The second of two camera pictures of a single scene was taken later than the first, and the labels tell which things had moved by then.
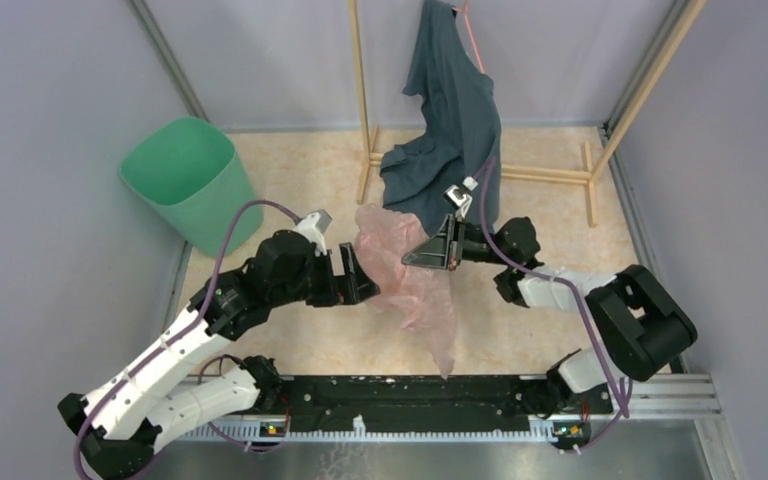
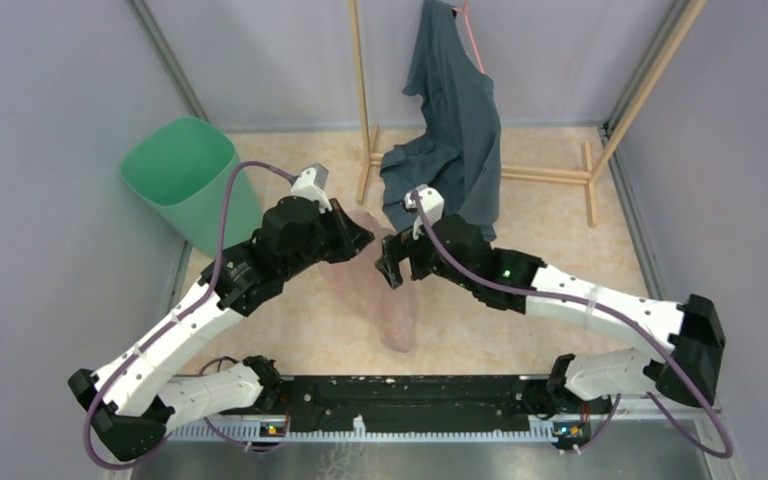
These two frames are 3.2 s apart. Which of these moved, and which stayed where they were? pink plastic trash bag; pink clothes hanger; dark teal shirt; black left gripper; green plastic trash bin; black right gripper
Moved: pink plastic trash bag; black left gripper; black right gripper
Stayed: green plastic trash bin; pink clothes hanger; dark teal shirt
